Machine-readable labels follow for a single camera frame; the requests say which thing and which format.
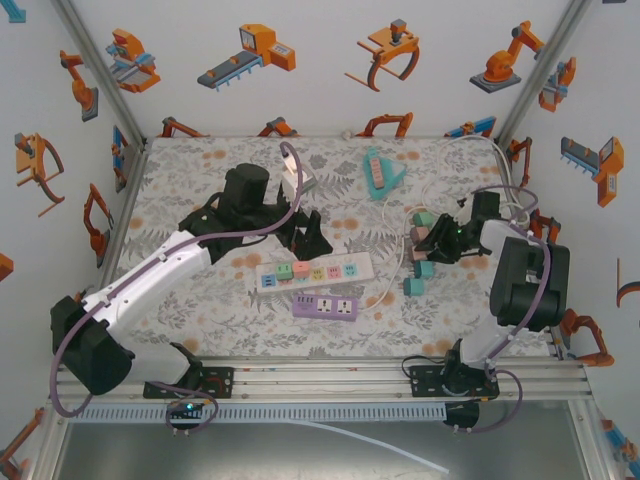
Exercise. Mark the green USB charger plug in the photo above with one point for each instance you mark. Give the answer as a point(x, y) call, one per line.
point(423, 218)
point(284, 271)

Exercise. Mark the teal USB charger plug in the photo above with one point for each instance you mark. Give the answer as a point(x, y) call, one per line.
point(414, 287)
point(371, 153)
point(425, 270)

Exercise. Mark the white multicolour power strip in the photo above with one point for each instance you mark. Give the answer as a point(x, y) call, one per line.
point(364, 261)

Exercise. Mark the teal triangular power strip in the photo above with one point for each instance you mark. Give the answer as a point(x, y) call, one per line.
point(392, 175)

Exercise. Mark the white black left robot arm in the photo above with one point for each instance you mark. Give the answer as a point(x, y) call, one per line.
point(160, 265)

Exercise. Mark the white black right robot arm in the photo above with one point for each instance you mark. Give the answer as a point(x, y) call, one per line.
point(530, 285)

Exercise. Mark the salmon USB charger plug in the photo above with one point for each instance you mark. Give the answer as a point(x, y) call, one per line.
point(300, 270)

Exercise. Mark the floral table mat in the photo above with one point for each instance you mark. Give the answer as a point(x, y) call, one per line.
point(200, 165)

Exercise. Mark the purple power strip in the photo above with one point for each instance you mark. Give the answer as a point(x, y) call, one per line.
point(325, 306)

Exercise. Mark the thin white tube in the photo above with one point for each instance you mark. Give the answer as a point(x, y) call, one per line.
point(400, 450)

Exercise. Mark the circuit board with green light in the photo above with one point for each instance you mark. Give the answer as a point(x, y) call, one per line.
point(187, 407)

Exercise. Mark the aluminium side rail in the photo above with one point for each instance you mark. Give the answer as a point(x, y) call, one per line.
point(122, 220)
point(556, 345)

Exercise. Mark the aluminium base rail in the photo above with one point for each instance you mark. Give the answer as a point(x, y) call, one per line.
point(320, 380)

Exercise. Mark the aluminium frame post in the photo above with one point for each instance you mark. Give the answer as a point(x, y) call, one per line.
point(102, 75)
point(539, 75)

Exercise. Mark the aluminium frame bar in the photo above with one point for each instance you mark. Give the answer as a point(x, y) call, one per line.
point(47, 440)
point(592, 440)

